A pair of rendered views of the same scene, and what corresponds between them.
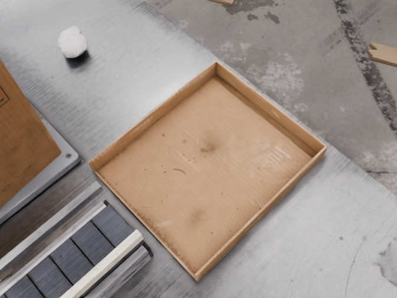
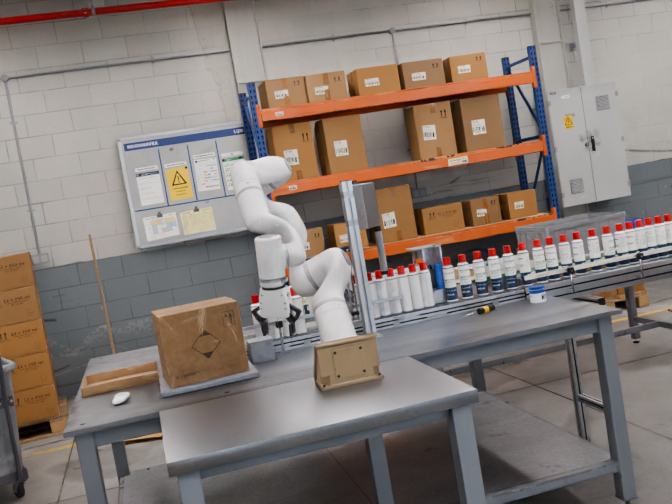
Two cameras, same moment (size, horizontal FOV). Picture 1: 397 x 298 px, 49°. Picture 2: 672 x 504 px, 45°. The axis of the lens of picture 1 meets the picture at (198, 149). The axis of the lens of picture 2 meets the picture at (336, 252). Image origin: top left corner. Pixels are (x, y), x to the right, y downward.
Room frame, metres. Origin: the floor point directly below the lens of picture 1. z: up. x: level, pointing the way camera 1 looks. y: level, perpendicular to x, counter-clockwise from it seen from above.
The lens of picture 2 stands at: (2.85, 2.32, 1.46)
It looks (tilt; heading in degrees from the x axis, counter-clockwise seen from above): 4 degrees down; 207
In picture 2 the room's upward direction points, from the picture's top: 10 degrees counter-clockwise
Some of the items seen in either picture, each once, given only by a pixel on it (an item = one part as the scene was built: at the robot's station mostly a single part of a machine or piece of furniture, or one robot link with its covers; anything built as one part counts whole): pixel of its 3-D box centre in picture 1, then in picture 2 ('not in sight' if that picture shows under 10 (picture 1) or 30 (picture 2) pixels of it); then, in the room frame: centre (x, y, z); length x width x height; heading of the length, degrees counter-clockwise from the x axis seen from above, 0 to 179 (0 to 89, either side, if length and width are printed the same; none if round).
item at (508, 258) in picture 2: not in sight; (509, 267); (-0.81, 1.36, 0.98); 0.05 x 0.05 x 0.20
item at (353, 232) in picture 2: not in sight; (357, 259); (-0.22, 0.88, 1.16); 0.04 x 0.04 x 0.67; 40
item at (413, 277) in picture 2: not in sight; (415, 286); (-0.51, 1.00, 0.98); 0.05 x 0.05 x 0.20
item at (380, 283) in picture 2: not in sight; (381, 293); (-0.41, 0.88, 0.98); 0.05 x 0.05 x 0.20
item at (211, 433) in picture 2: not in sight; (298, 397); (0.58, 0.95, 0.81); 0.90 x 0.90 x 0.04; 40
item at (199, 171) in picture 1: (207, 159); (121, 378); (0.33, -0.01, 0.85); 0.30 x 0.26 x 0.04; 130
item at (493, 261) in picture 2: not in sight; (494, 270); (-0.76, 1.30, 0.98); 0.05 x 0.05 x 0.20
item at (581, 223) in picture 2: not in sight; (571, 236); (-2.59, 1.33, 0.91); 0.60 x 0.40 x 0.22; 134
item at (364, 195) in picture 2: not in sight; (360, 206); (-0.31, 0.89, 1.38); 0.17 x 0.10 x 0.19; 5
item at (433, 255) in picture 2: not in sight; (428, 274); (-0.64, 1.02, 1.01); 0.14 x 0.13 x 0.26; 130
